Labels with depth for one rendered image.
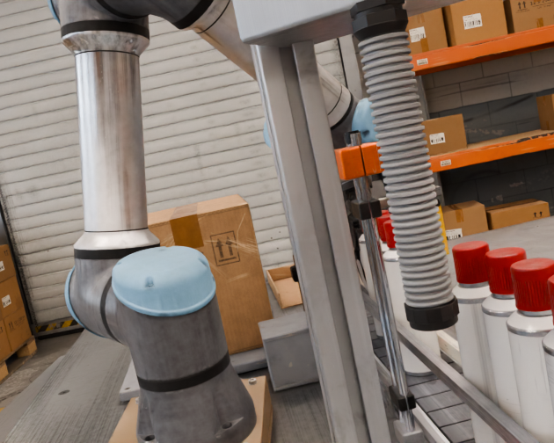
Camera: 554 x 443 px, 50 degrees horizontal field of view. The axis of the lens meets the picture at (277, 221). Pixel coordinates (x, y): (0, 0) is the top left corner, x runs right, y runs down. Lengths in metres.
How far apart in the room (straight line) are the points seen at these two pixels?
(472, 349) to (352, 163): 0.20
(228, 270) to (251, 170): 3.84
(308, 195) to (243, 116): 4.44
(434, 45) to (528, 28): 0.64
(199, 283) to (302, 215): 0.25
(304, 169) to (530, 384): 0.24
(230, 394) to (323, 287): 0.30
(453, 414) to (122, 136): 0.53
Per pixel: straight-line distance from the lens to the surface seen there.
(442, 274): 0.40
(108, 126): 0.82
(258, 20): 0.44
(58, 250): 5.37
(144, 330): 0.71
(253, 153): 4.90
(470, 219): 4.47
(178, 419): 0.74
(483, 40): 4.41
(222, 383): 0.75
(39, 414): 1.20
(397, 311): 0.80
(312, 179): 0.49
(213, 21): 0.79
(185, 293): 0.69
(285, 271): 1.72
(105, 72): 0.83
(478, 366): 0.60
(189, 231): 1.09
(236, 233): 1.09
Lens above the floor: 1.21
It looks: 7 degrees down
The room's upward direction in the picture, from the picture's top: 12 degrees counter-clockwise
